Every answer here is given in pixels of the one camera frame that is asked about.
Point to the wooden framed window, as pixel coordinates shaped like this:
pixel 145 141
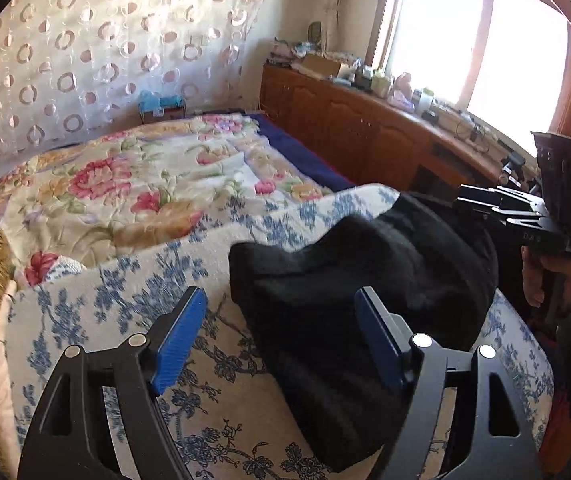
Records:
pixel 465 45

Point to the wooden low cabinet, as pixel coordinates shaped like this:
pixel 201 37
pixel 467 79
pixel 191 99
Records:
pixel 355 130

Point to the white container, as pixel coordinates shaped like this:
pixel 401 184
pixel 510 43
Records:
pixel 383 84

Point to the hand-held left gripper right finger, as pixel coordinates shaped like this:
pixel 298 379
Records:
pixel 380 340

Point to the dark oval ornament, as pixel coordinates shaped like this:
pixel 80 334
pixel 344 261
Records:
pixel 314 32

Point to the cardboard box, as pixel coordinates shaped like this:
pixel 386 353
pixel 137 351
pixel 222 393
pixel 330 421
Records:
pixel 320 64

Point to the blue floral white blanket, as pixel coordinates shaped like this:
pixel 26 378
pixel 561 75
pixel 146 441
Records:
pixel 140 285

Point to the red cloth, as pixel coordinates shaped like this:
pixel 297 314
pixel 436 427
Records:
pixel 565 425

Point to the sheer circle-patterned curtain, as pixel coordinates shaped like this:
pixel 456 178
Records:
pixel 115 40

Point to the pink soft toy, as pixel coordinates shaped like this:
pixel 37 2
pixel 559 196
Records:
pixel 403 91

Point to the person's right hand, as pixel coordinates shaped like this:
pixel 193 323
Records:
pixel 560 280

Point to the navy bed sheet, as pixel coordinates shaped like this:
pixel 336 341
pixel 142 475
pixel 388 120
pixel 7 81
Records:
pixel 305 155

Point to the beige window curtain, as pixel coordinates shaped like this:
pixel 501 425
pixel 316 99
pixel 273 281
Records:
pixel 333 0

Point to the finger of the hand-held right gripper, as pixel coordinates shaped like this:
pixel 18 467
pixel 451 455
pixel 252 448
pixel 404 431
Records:
pixel 485 202

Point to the pile of packets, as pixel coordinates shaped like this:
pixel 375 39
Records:
pixel 295 52

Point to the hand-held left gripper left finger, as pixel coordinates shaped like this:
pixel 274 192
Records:
pixel 178 345

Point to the pink floral quilt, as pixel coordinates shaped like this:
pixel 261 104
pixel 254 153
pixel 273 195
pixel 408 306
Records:
pixel 155 185

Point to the black printed t-shirt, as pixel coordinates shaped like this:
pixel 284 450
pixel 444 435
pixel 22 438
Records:
pixel 345 320

